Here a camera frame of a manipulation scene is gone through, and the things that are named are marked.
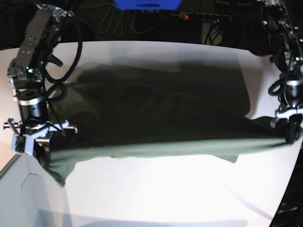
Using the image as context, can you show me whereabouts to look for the grey cable loops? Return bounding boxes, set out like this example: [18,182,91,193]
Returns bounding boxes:
[98,4,166,36]

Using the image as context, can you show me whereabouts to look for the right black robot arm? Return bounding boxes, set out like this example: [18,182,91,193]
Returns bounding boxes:
[3,0,83,166]

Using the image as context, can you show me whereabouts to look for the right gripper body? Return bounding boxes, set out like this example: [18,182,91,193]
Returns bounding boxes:
[3,118,78,143]

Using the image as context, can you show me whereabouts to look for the black power strip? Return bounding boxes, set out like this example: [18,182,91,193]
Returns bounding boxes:
[178,12,232,23]

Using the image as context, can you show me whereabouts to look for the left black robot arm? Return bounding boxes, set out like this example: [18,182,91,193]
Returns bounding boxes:
[261,0,303,144]

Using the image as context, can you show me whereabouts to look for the blue plastic box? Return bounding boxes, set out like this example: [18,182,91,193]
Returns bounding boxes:
[114,0,182,10]

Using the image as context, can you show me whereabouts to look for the olive green t-shirt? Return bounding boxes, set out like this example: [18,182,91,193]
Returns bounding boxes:
[43,64,291,186]

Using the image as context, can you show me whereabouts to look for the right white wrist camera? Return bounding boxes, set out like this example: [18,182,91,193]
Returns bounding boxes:
[11,134,35,156]

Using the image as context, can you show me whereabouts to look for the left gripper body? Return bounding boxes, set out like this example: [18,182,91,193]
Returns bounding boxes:
[274,108,303,124]

